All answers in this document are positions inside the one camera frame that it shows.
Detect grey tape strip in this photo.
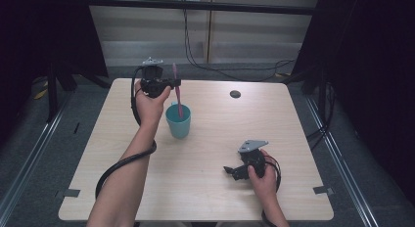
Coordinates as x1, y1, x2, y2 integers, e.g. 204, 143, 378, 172
54, 188, 81, 200
312, 185, 335, 197

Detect person's left hand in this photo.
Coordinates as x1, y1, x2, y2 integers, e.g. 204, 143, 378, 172
134, 79, 172, 127

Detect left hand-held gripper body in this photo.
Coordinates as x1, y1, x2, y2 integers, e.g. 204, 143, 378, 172
139, 56, 171, 100

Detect person's right hand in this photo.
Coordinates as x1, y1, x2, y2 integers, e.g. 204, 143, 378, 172
247, 149, 279, 204

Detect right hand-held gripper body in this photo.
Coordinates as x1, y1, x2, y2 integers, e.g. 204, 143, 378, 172
237, 139, 270, 180

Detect black horizontal bar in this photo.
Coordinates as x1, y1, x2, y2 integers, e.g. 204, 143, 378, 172
85, 0, 317, 17

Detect metal floor rail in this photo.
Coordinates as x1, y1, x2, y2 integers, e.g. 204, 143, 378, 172
303, 95, 381, 227
0, 91, 72, 223

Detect right hand-held gripper black cable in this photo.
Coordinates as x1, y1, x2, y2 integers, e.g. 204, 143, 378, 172
259, 154, 283, 227

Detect pink toothbrush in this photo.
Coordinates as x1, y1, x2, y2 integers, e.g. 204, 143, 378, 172
171, 62, 185, 120

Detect yellow floor object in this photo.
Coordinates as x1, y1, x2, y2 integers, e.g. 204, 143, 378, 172
32, 79, 49, 101

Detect black wall cable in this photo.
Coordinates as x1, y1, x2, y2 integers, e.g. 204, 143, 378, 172
181, 8, 298, 83

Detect black metal stand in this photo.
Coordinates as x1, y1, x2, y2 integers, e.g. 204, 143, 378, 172
282, 66, 331, 124
44, 55, 113, 124

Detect left hand-held gripper black cable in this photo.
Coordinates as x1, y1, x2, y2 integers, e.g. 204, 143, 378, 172
94, 66, 159, 201

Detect black floor cables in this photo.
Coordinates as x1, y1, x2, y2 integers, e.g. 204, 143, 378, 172
305, 82, 338, 152

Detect black curtain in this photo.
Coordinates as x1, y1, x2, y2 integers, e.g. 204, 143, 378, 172
289, 0, 415, 206
0, 0, 110, 150

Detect teal plastic cup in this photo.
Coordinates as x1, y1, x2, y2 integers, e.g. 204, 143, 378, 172
164, 101, 193, 140

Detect hand-held gripper black cable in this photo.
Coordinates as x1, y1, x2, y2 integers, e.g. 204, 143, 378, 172
259, 154, 283, 227
94, 66, 159, 201

